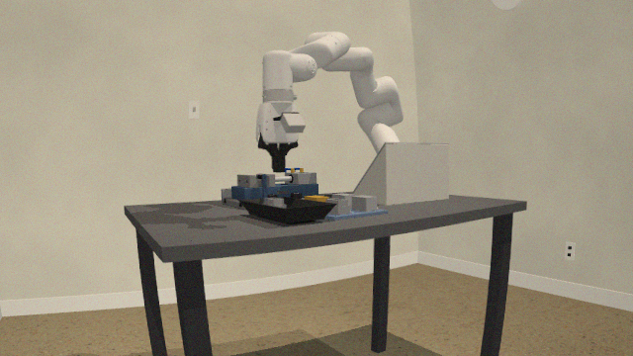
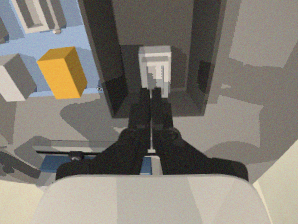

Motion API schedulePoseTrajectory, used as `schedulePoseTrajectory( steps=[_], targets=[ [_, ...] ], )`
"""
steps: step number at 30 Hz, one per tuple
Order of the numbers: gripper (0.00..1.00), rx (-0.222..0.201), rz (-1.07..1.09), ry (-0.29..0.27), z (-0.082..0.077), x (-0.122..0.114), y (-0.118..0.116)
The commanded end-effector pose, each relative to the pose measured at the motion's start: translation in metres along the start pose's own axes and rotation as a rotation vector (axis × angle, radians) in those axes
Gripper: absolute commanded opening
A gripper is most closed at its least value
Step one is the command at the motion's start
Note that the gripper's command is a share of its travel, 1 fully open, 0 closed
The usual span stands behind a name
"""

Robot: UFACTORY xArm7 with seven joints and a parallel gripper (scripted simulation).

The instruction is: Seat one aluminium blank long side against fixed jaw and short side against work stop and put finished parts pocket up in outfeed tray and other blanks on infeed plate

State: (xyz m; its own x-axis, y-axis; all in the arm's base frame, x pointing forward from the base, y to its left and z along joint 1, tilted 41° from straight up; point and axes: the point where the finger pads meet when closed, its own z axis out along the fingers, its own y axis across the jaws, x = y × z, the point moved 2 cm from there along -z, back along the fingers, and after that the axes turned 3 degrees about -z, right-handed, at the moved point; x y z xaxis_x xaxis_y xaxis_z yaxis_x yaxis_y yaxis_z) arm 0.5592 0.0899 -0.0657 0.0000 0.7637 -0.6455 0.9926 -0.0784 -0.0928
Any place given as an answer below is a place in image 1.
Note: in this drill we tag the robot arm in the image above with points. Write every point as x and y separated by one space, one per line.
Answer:
326 50

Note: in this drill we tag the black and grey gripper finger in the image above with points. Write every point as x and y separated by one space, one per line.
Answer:
286 148
273 151

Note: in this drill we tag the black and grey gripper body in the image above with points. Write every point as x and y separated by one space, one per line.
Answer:
272 131

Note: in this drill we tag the yellow rectangular block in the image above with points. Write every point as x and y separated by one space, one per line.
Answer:
316 198

